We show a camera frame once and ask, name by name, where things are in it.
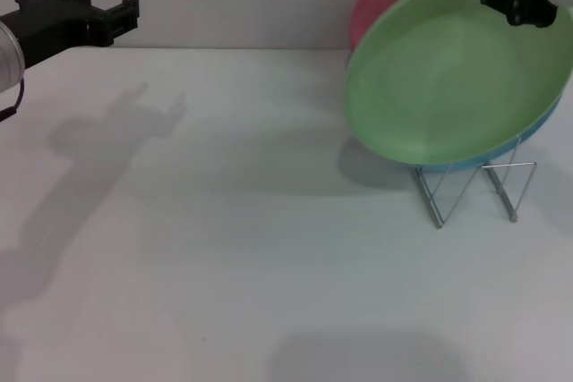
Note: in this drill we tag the green plastic plate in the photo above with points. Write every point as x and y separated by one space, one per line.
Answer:
447 87

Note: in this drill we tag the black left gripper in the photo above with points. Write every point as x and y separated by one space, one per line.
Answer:
53 26

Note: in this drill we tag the light blue plastic plate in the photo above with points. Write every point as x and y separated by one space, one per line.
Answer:
528 145

